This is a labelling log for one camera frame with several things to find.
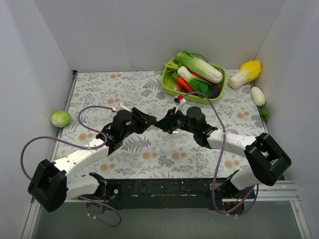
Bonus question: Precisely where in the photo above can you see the toy red pepper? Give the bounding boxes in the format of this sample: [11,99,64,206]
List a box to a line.
[191,72,206,81]

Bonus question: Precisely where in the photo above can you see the toy white radish on table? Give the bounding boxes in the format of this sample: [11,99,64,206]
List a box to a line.
[251,87,269,122]

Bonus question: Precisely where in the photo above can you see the floral table mat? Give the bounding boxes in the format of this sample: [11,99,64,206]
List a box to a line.
[61,71,265,179]

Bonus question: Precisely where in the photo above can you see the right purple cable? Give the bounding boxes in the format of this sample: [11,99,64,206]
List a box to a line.
[181,91,260,215]

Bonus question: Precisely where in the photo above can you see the toy orange carrot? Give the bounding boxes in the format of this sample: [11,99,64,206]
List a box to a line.
[177,77,194,92]

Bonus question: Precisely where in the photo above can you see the large toy napa cabbage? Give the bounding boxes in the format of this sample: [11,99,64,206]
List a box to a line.
[176,51,223,83]

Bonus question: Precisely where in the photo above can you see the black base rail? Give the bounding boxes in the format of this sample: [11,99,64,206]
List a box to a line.
[77,178,250,210]

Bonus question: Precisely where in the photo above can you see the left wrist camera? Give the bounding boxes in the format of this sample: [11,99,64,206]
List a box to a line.
[112,101,131,113]

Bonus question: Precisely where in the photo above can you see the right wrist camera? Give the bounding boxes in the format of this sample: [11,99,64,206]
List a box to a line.
[173,95,187,114]

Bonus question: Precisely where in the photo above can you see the purple cable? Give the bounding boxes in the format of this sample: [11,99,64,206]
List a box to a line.
[181,91,260,215]
[20,106,123,227]

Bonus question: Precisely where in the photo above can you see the green plastic tray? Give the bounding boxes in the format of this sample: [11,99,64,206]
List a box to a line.
[161,63,227,105]

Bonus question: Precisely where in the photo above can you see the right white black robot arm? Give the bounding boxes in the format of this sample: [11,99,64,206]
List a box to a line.
[155,107,292,198]

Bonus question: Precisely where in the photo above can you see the toy yellow-leaf cabbage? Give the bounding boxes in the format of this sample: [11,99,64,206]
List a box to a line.
[228,60,262,89]

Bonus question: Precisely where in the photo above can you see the toy purple eggplant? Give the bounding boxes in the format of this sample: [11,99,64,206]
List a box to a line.
[208,84,222,99]

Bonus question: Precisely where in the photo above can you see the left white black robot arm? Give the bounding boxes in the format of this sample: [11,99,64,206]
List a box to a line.
[28,108,157,212]

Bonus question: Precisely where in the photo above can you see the toy green leafy vegetable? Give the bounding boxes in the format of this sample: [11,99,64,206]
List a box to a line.
[187,77,214,96]

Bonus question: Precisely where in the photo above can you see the toy round green cabbage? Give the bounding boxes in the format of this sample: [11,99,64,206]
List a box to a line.
[50,111,71,128]

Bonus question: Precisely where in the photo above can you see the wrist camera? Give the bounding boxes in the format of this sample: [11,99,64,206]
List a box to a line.
[112,101,131,113]
[173,95,187,114]

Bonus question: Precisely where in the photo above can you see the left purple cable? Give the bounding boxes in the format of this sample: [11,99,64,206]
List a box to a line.
[20,106,123,227]

